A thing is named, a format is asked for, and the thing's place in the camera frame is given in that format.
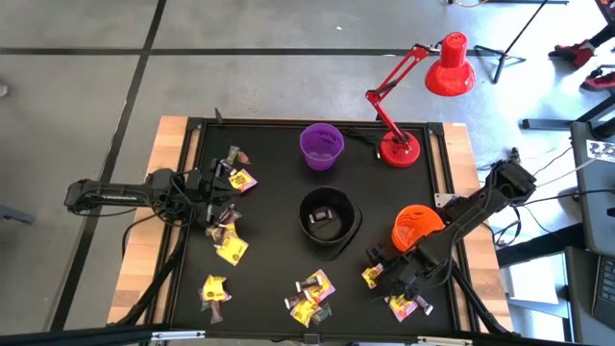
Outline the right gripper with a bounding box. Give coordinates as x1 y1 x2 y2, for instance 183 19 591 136
367 242 433 302

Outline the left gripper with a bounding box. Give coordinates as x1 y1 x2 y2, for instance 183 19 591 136
184 167 241 227

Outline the orange jack-o-lantern bucket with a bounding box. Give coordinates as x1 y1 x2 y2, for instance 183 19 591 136
391 204 447 254

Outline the black jack-o-lantern bucket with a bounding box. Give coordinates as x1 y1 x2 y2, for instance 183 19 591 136
297 185 362 261

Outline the purple plastic bucket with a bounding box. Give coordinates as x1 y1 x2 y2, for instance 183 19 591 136
299 122 346 172

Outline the red desk lamp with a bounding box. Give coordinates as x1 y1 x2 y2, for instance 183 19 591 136
364 31 478 169

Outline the black overhead beam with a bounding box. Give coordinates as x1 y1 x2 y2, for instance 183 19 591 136
0 324 208 346

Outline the grey chair foot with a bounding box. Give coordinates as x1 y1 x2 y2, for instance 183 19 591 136
0 205 37 225

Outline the grey side desk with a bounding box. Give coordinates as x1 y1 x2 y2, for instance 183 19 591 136
569 119 615 256

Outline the grey laptop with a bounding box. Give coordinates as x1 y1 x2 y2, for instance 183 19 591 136
590 254 615 333

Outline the black desk leg base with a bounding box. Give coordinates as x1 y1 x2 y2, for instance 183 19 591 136
522 93 615 140

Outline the black tripod stand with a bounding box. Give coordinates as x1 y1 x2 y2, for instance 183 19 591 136
473 0 552 86

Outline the white printed sign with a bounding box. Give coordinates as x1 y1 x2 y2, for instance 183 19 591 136
585 138 615 164

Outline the person's red shoe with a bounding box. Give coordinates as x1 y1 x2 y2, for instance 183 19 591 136
579 68 615 93
549 39 598 70

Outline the person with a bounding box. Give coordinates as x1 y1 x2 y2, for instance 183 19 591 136
589 22 615 49

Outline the silver post bracket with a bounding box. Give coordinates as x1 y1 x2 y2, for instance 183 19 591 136
416 335 475 346
150 329 207 342

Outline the black aluminium table frame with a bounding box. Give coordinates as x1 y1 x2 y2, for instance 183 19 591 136
108 108 518 346

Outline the black lamp power cable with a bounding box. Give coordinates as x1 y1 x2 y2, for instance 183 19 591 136
341 127 383 160

